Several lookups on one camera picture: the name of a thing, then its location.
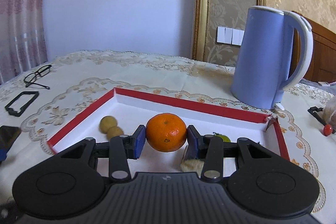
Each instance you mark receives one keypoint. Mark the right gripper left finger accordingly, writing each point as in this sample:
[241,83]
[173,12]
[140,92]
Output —
[74,181]

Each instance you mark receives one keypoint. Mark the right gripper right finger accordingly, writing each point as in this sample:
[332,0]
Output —
[256,179]

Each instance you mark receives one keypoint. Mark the purple sugarcane piece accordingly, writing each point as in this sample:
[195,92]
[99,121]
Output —
[191,165]

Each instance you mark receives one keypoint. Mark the orange tangerine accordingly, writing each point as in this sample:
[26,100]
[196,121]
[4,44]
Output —
[166,132]

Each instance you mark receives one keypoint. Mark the embroidered cream tablecloth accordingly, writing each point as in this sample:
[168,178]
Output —
[78,79]

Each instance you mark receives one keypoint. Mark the black eyeglasses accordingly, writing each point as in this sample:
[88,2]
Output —
[31,79]

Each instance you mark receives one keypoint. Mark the yellow-brown longan fruit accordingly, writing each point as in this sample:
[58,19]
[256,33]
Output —
[106,123]

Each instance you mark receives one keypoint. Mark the far red cherry tomato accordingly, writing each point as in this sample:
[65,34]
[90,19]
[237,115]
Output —
[327,130]

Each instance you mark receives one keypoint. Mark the pink floral curtain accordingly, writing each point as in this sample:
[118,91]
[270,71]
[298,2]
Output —
[22,37]

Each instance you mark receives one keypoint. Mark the plastic bag of longans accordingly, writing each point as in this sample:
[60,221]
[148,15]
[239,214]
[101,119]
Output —
[329,112]

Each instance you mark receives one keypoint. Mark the blue electric kettle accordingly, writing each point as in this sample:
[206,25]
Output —
[274,56]

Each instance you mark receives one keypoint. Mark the wooden bed headboard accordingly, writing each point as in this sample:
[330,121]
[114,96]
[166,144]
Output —
[323,62]

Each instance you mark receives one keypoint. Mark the black rectangular plastic frame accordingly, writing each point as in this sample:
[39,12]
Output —
[18,105]

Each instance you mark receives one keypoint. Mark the black frame under bag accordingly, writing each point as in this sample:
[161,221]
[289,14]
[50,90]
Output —
[316,112]

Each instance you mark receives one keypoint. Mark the white wall switch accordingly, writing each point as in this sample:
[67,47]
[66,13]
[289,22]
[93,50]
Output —
[231,36]

